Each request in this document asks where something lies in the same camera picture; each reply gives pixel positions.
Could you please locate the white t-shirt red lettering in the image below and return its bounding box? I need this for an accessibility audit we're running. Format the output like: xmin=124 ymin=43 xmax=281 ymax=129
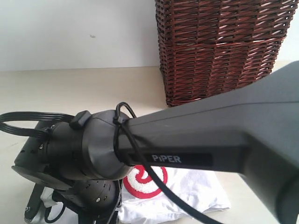
xmin=39 ymin=164 xmax=232 ymax=224

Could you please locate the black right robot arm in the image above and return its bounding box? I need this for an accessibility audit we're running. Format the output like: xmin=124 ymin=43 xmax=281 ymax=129
xmin=12 ymin=62 xmax=299 ymax=224

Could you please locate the dark brown wicker basket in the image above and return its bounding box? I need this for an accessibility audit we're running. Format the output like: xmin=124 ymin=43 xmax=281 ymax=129
xmin=155 ymin=0 xmax=299 ymax=106

